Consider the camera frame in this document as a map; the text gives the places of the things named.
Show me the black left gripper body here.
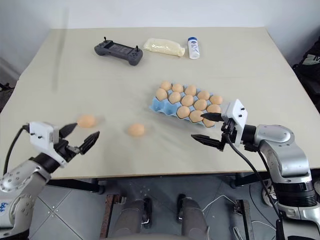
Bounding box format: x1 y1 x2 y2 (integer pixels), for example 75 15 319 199
53 136 83 162

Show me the white floor cable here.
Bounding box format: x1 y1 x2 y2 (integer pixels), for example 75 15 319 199
201 194 277 240

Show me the dark rounded robot leg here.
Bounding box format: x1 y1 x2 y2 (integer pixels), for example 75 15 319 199
176 193 210 240
116 196 152 240

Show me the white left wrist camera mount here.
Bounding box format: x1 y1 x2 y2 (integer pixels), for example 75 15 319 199
28 121 68 167

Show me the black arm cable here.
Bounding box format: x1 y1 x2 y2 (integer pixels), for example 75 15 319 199
2 124 31 176
224 134 286 240

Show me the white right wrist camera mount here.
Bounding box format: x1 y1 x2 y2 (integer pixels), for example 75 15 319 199
221 99 250 146

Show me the rusty metal stand bar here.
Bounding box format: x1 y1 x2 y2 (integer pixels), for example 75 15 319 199
234 199 256 240
99 193 121 240

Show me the black stand leg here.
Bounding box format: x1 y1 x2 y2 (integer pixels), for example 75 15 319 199
0 81 14 92

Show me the white bottle with blue cap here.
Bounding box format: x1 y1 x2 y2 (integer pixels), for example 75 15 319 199
187 37 201 60

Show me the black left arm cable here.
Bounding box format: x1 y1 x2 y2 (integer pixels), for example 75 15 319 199
2 124 31 176

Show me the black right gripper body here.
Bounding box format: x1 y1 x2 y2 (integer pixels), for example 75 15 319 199
219 119 238 152

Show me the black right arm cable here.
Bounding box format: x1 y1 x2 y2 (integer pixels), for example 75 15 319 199
224 134 286 240

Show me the dark grey handheld controller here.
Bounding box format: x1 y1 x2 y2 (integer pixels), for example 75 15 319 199
94 36 144 67

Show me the black table frame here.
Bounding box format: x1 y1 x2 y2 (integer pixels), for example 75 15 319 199
46 171 272 196

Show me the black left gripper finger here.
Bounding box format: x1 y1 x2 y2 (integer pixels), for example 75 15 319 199
78 131 101 155
59 122 78 139

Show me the clear bag of white rice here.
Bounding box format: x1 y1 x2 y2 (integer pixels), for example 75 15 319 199
142 37 186 58

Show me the black bag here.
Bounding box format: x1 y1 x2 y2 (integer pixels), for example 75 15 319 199
291 39 320 101

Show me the blue egg carton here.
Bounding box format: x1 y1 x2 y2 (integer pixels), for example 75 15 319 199
149 87 222 130

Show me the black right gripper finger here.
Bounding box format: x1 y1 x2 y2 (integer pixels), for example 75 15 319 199
200 112 224 123
190 134 223 149

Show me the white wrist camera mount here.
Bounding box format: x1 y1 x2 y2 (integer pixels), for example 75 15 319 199
28 121 68 167
221 99 250 146

